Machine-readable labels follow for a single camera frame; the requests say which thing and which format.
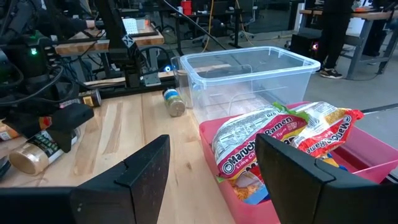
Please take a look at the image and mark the wooden desk grey legs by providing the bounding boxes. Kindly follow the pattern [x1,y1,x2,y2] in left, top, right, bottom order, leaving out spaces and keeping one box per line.
[299,8,398,80]

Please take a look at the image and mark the grey metal bracket plate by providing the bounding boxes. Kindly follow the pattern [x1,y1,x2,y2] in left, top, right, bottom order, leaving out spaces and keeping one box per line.
[142,72,162,88]

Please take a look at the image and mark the pink plastic tray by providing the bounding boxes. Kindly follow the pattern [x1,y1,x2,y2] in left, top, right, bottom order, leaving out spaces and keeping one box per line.
[198,101,398,224]

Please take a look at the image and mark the yellow hanging cable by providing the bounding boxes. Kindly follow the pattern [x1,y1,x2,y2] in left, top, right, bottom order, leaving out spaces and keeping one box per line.
[201,0,216,53]

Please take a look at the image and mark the gold-lidded jar black label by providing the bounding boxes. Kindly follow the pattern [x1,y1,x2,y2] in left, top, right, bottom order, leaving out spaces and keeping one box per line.
[8,128,81,176]

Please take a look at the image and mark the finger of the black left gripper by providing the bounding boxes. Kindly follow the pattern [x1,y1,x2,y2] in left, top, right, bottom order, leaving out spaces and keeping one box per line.
[46,103,95,153]

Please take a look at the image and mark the wooden background workbench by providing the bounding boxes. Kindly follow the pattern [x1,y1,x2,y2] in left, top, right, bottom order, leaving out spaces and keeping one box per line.
[54,24,165,56]

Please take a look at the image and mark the red Maruchan ramen pack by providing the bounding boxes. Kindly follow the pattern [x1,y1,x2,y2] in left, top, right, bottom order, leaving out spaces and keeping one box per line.
[290,101,365,159]

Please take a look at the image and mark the black computer tower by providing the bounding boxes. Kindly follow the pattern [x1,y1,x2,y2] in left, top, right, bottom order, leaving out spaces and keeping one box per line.
[290,30,321,60]

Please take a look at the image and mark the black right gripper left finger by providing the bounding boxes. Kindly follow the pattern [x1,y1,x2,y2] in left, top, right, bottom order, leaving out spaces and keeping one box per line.
[70,134,171,224]

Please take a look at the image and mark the black box blue light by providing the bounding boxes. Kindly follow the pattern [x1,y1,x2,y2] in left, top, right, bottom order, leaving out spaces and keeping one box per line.
[154,46,175,74]

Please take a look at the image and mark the dark spice bottle yellow label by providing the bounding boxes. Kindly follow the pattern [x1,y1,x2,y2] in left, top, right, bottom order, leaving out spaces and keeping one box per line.
[58,88,103,109]

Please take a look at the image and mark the clear plastic storage bin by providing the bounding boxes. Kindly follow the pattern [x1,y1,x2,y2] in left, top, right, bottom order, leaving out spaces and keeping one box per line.
[179,45,322,124]

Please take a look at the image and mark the lime chili ramen pack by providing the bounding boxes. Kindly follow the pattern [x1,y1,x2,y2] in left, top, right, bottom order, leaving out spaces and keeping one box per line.
[211,101,311,180]

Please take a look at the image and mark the white perforated box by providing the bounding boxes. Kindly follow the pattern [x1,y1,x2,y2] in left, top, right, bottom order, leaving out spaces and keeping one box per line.
[122,17,147,35]

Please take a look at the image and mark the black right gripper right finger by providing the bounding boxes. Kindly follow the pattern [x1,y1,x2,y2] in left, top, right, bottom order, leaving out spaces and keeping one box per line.
[254,133,382,224]

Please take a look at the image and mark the red container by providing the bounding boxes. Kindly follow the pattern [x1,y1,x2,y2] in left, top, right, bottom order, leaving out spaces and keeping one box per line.
[180,0,193,16]

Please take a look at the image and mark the spice jar green-blue label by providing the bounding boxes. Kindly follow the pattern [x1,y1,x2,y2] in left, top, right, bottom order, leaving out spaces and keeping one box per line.
[162,88,187,118]

